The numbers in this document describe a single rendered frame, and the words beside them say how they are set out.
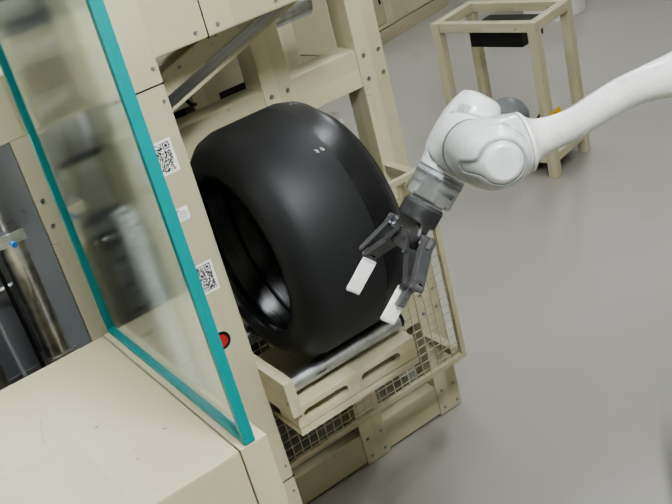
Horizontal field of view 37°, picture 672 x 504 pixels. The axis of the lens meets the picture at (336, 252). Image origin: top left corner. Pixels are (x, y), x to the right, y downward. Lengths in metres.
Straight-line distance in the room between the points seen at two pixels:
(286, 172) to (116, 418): 0.67
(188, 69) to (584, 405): 1.82
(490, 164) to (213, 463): 0.62
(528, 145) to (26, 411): 0.99
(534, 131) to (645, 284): 2.57
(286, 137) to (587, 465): 1.62
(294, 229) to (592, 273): 2.35
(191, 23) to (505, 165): 1.03
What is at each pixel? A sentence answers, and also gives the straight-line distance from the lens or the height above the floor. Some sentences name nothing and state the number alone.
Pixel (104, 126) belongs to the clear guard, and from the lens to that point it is 1.47.
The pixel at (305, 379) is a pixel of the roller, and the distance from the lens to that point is 2.35.
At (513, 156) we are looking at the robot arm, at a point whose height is 1.56.
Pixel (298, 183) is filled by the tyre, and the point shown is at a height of 1.38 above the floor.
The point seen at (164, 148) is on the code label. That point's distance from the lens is 2.10.
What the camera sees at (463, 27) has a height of 0.78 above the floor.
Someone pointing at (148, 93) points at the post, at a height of 1.65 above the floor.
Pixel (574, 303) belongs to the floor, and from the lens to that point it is 4.11.
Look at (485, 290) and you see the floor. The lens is 4.28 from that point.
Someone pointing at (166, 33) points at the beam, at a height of 1.68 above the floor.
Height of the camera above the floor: 2.19
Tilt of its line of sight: 27 degrees down
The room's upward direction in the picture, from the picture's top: 15 degrees counter-clockwise
